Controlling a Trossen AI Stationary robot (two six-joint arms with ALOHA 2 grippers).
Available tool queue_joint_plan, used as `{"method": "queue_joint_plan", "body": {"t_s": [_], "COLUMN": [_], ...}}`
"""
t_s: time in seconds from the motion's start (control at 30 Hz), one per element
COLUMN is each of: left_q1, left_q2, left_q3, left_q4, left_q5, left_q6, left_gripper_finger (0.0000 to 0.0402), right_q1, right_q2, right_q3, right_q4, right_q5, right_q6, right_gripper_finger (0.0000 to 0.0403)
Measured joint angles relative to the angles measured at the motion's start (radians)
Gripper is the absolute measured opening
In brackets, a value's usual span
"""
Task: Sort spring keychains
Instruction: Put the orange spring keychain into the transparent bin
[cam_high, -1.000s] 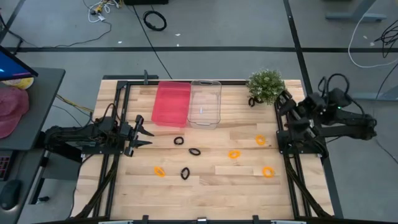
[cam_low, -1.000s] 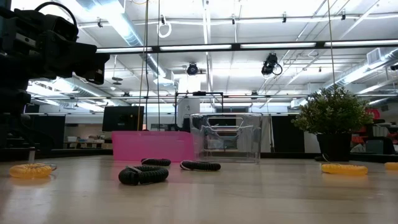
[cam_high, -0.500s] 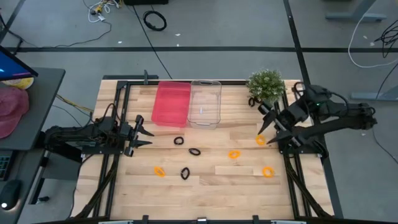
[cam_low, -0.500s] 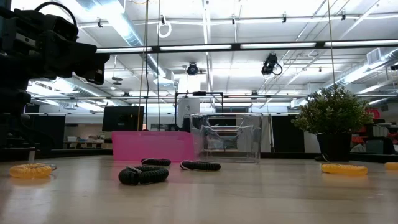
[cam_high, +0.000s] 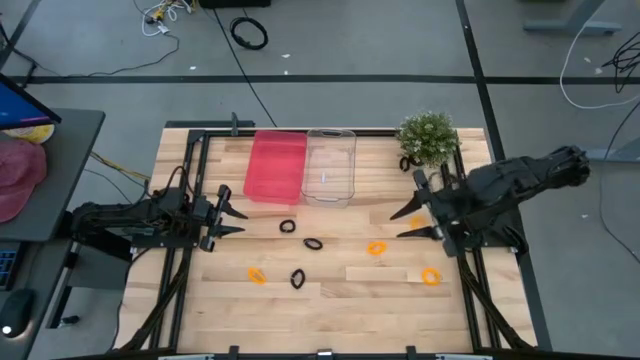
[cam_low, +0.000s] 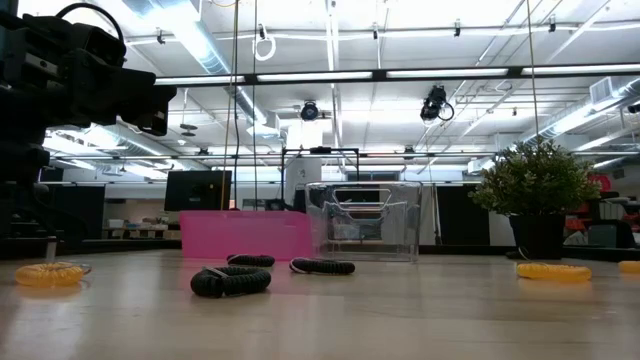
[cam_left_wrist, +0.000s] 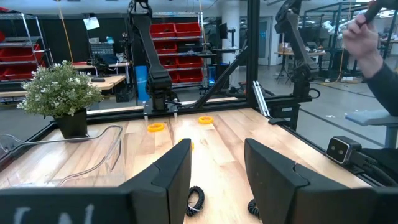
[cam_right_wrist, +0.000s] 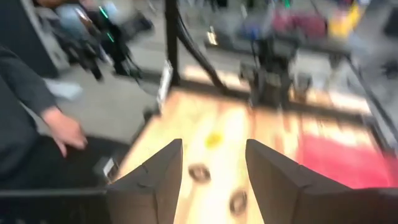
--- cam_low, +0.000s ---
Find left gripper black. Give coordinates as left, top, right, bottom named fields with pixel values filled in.
left=54, top=49, right=177, bottom=137

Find black spring keychain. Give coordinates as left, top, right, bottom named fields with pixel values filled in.
left=288, top=256, right=357, bottom=276
left=226, top=253, right=276, bottom=268
left=189, top=265, right=273, bottom=299

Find large black monitor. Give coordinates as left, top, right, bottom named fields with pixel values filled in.
left=163, top=169, right=234, bottom=213

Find black partition panel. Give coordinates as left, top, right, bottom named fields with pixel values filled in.
left=49, top=184, right=106, bottom=241
left=434, top=183, right=491, bottom=246

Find pink plastic bin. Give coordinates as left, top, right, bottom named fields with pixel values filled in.
left=178, top=209, right=314, bottom=261

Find clear plastic bin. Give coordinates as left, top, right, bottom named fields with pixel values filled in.
left=303, top=180, right=424, bottom=264

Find overhead light bar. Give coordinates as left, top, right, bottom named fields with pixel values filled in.
left=154, top=63, right=640, bottom=86

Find artificial green flowering plant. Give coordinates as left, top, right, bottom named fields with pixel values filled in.
left=468, top=139, right=601, bottom=217

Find black plant pot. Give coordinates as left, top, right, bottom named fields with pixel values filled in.
left=508, top=213, right=567, bottom=261

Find black chair grey back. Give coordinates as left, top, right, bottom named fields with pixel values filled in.
left=585, top=218, right=639, bottom=250

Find parts rack grey bins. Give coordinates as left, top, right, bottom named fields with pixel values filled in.
left=564, top=189, right=640, bottom=246

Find yellow hanging cable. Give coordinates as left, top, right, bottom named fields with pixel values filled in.
left=219, top=0, right=240, bottom=211

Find silver ceiling air duct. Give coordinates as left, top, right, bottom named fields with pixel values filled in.
left=119, top=0, right=281, bottom=136

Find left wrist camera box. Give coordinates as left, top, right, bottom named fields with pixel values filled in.
left=82, top=22, right=127, bottom=69

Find black hanging cable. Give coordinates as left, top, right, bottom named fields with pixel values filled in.
left=251, top=0, right=259, bottom=211
left=232, top=74, right=241, bottom=209

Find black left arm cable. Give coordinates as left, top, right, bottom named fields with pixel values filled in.
left=54, top=2, right=125, bottom=44

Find white cable loop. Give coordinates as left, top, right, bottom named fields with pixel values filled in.
left=252, top=22, right=277, bottom=63

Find round black ceiling camera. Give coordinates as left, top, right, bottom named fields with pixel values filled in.
left=299, top=100, right=320, bottom=122

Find black frame stand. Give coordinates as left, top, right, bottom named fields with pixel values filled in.
left=280, top=146, right=361, bottom=211

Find ceiling camera with cable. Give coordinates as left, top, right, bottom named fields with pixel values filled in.
left=419, top=84, right=455, bottom=124

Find thin hanging cable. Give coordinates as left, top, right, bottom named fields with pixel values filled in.
left=525, top=0, right=541, bottom=146

